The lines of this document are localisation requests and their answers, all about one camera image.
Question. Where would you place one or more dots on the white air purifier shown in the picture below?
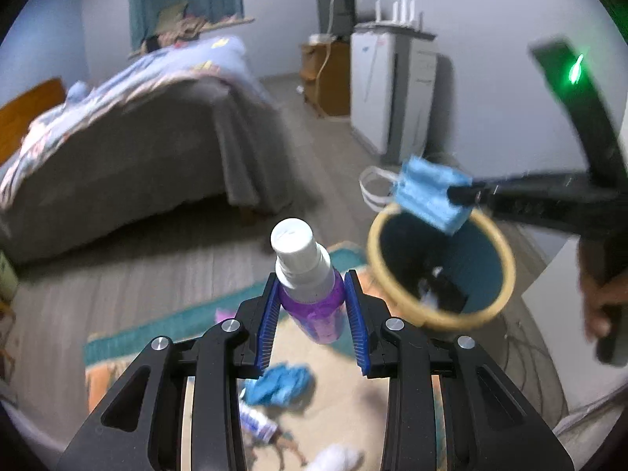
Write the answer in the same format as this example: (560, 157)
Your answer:
(387, 93)

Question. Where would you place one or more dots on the wooden cabinet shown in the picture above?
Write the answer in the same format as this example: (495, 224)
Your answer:
(333, 78)

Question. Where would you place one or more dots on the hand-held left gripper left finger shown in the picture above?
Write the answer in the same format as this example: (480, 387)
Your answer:
(267, 324)

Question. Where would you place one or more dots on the blue cloth on rug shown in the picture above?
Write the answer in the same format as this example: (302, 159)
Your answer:
(279, 382)

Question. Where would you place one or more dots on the light blue quilt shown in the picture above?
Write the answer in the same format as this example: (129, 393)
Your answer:
(162, 68)

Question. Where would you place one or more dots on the white crumpled tissue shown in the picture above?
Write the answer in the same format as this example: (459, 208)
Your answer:
(338, 457)

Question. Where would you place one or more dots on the purple bottle white cap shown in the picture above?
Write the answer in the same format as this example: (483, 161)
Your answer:
(314, 299)

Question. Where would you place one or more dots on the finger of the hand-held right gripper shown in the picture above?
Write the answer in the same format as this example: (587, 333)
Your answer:
(490, 196)

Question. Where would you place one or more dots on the black flat monitor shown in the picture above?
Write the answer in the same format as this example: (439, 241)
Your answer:
(336, 0)

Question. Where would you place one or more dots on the blue face mask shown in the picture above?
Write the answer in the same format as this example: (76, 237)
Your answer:
(427, 191)

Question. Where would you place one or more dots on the teal trash bin yellow rim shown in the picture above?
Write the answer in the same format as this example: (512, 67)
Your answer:
(476, 265)

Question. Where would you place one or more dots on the plaid cloth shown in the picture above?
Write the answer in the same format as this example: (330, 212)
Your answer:
(181, 32)

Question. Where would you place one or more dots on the olive cushion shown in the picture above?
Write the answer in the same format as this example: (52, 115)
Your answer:
(172, 14)

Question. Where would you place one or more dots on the wooden window sill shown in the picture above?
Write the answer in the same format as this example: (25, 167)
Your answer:
(235, 22)

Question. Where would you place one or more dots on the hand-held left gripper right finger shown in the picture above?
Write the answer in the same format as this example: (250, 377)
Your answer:
(354, 324)

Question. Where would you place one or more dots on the bed with grey cover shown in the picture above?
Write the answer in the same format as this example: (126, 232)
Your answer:
(147, 157)

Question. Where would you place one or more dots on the person's right hand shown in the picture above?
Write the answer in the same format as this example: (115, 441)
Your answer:
(594, 299)

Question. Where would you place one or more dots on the small white blue bottle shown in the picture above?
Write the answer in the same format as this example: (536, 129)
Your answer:
(259, 423)

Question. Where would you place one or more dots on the white router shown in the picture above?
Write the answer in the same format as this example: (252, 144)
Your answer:
(397, 22)

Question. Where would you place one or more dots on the patterned teal orange mat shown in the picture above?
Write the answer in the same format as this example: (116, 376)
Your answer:
(147, 337)

